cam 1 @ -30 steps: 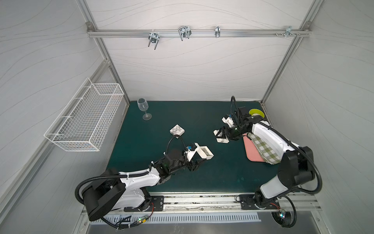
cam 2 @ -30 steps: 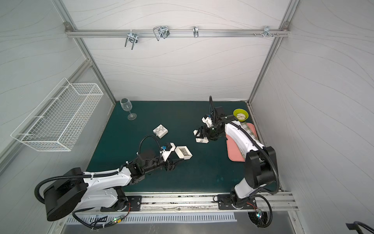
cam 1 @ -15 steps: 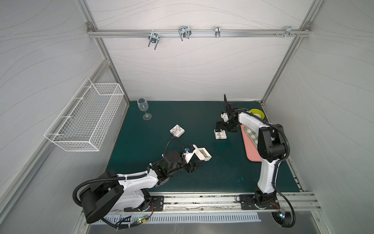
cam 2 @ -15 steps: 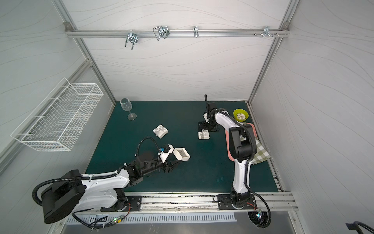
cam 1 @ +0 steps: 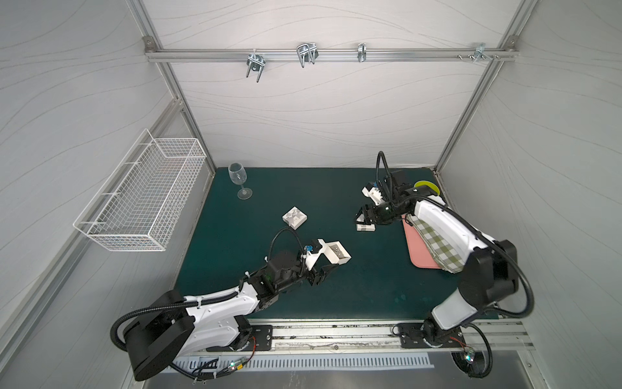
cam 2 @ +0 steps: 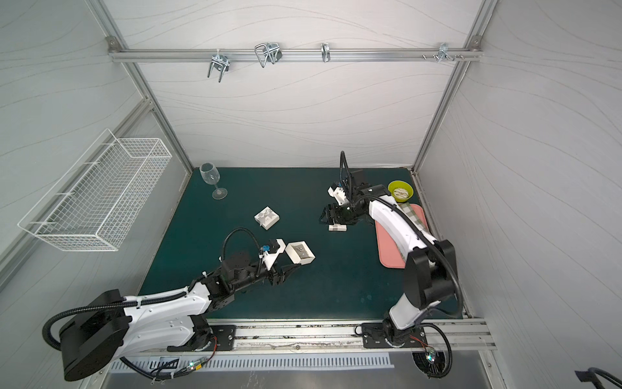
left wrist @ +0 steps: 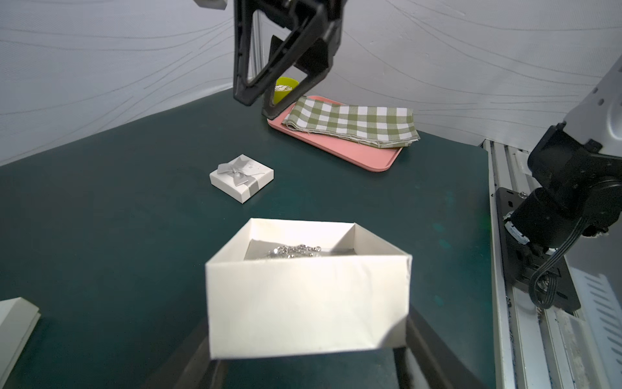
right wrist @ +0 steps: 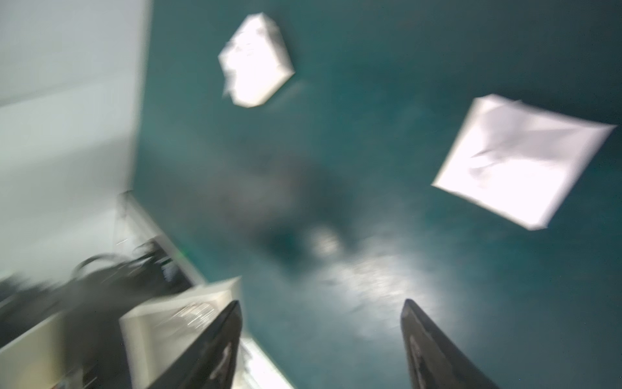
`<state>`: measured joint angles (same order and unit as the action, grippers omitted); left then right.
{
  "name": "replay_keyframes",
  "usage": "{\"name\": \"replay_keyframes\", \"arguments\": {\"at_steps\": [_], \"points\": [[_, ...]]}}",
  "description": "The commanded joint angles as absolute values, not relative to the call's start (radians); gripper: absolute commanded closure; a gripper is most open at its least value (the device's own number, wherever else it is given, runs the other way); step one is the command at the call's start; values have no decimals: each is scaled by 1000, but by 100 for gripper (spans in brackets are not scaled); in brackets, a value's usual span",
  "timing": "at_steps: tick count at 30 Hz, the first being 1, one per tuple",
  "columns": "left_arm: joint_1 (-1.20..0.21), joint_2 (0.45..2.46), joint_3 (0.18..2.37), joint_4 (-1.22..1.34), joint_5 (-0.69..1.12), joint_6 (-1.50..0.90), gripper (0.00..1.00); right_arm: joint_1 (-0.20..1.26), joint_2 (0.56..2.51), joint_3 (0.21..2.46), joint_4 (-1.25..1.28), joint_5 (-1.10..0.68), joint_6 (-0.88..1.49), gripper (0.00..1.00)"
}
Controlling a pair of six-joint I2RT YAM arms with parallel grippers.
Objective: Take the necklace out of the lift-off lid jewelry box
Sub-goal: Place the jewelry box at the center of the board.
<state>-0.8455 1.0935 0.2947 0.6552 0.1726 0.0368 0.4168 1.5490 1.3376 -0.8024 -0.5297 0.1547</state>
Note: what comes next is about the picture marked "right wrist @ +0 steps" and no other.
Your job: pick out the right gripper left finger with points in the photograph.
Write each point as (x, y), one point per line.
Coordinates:
(210, 361)

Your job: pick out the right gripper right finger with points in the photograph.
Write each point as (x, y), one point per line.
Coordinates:
(434, 361)

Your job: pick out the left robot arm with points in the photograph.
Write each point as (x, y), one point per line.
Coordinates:
(118, 323)

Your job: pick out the white closed jewelry box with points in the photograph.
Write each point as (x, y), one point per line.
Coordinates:
(255, 62)

